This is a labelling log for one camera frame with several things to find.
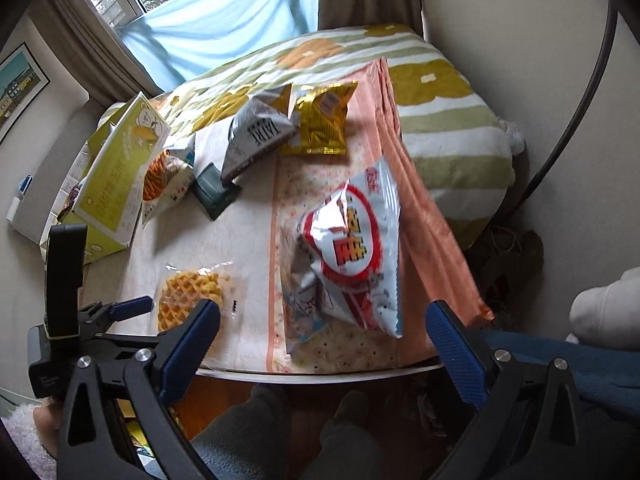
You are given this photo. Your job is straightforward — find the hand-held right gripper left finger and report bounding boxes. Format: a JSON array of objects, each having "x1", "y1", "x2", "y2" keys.
[{"x1": 57, "y1": 299, "x2": 223, "y2": 480}]

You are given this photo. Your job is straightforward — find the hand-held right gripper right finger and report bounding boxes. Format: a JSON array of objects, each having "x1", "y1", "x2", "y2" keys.
[{"x1": 425, "y1": 300, "x2": 587, "y2": 480}]

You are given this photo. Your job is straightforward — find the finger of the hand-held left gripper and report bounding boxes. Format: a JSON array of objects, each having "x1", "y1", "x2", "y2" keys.
[
  {"x1": 77, "y1": 295, "x2": 154, "y2": 335},
  {"x1": 98, "y1": 331, "x2": 162, "y2": 362}
]

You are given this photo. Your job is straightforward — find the waffle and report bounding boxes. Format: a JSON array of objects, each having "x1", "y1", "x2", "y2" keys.
[{"x1": 156, "y1": 261, "x2": 237, "y2": 334}]

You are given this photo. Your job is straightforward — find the green cardboard box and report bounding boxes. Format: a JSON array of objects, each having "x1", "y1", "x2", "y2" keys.
[{"x1": 39, "y1": 91, "x2": 172, "y2": 267}]

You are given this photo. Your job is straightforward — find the red and white snack packet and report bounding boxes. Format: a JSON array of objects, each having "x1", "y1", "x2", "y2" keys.
[{"x1": 295, "y1": 154, "x2": 405, "y2": 339}]

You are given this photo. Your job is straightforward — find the person's left forearm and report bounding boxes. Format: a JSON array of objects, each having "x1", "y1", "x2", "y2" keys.
[{"x1": 0, "y1": 402, "x2": 57, "y2": 480}]

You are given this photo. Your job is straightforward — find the person's left hand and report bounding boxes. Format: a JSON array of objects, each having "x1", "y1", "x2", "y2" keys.
[{"x1": 32, "y1": 397, "x2": 64, "y2": 467}]

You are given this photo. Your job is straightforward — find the grey headboard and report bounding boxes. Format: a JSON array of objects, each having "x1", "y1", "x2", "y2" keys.
[{"x1": 10, "y1": 180, "x2": 66, "y2": 251}]

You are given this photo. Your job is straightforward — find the white table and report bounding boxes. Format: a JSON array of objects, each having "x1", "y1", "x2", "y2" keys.
[{"x1": 82, "y1": 125, "x2": 447, "y2": 387}]

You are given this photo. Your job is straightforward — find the white and blue bottle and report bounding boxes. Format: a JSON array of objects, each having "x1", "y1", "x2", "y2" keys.
[{"x1": 6, "y1": 175, "x2": 34, "y2": 222}]

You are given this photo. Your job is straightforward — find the dark olive bag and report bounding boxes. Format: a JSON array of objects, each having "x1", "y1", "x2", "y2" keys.
[{"x1": 469, "y1": 224, "x2": 547, "y2": 322}]

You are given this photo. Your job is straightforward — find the person's left leg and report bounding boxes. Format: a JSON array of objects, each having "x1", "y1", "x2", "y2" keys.
[{"x1": 191, "y1": 384, "x2": 292, "y2": 480}]

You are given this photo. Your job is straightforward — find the person's leg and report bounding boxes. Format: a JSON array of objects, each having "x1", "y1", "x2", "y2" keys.
[
  {"x1": 319, "y1": 390, "x2": 387, "y2": 480},
  {"x1": 191, "y1": 384, "x2": 292, "y2": 480}
]

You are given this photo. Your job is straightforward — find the orange printed cloth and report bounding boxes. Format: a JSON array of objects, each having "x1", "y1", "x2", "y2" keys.
[{"x1": 270, "y1": 57, "x2": 495, "y2": 377}]

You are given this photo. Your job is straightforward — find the silver white snack packet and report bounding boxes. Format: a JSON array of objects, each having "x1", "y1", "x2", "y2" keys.
[{"x1": 279, "y1": 220, "x2": 332, "y2": 335}]

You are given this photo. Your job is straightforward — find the orange snack bag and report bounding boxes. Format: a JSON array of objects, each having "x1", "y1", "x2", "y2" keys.
[{"x1": 141, "y1": 147, "x2": 197, "y2": 232}]

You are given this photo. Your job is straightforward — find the dark blue fabric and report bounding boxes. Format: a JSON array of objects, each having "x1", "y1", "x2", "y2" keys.
[{"x1": 479, "y1": 329, "x2": 640, "y2": 411}]

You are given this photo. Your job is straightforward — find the person's right leg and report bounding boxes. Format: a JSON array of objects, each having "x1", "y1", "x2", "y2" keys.
[{"x1": 319, "y1": 390, "x2": 387, "y2": 480}]

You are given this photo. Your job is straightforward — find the dark green packet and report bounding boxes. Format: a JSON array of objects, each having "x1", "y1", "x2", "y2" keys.
[{"x1": 193, "y1": 165, "x2": 242, "y2": 222}]

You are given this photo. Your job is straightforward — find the white fleece cloth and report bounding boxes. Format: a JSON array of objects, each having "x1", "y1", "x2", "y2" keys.
[{"x1": 569, "y1": 267, "x2": 640, "y2": 347}]

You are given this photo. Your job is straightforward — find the grey triangular snack pack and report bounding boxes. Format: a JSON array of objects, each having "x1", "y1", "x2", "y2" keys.
[{"x1": 221, "y1": 84, "x2": 297, "y2": 185}]

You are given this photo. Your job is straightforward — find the floral striped blanket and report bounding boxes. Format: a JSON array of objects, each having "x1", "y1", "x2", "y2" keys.
[{"x1": 97, "y1": 22, "x2": 517, "y2": 252}]

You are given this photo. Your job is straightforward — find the white crumpled cloth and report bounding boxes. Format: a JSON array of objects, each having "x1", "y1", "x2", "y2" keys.
[{"x1": 499, "y1": 119, "x2": 527, "y2": 155}]

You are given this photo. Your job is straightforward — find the gold snack packet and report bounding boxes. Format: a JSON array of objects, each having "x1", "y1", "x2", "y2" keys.
[{"x1": 280, "y1": 80, "x2": 359, "y2": 157}]

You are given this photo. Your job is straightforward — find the light blue window cloth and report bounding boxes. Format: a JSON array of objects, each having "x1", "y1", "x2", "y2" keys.
[{"x1": 117, "y1": 0, "x2": 321, "y2": 94}]

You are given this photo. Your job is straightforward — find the black curved metal rod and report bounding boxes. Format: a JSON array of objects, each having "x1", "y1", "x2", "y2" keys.
[{"x1": 522, "y1": 0, "x2": 619, "y2": 207}]

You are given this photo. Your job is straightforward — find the framed wall picture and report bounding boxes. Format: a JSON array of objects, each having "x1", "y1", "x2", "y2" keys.
[{"x1": 0, "y1": 42, "x2": 52, "y2": 147}]

